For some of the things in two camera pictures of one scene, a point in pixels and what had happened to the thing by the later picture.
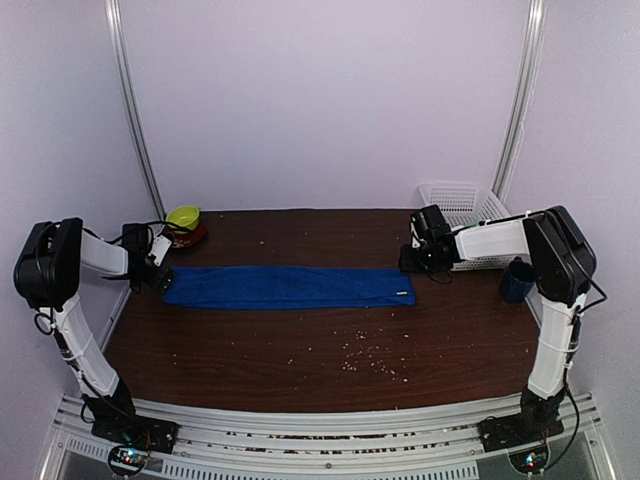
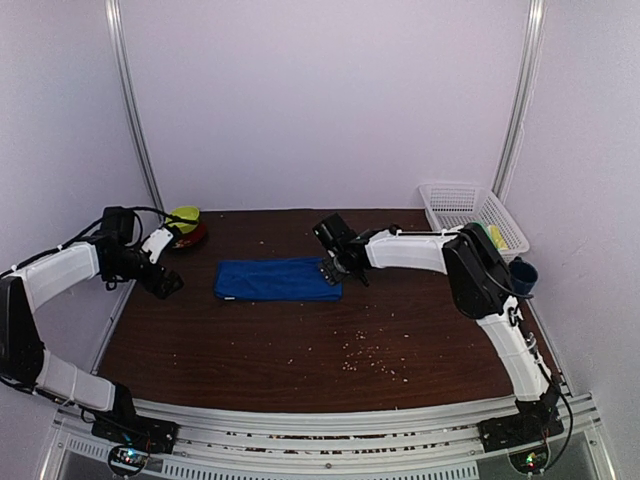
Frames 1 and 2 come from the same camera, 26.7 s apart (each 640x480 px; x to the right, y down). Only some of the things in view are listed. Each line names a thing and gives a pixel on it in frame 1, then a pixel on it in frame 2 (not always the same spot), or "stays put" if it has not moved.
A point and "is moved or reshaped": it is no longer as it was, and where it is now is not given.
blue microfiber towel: [286, 287] is moved or reshaped
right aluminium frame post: [534, 49] stays put
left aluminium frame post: [114, 21] stays put
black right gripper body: [420, 263] → [330, 270]
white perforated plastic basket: [465, 205] stays put
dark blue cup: [518, 280] stays put
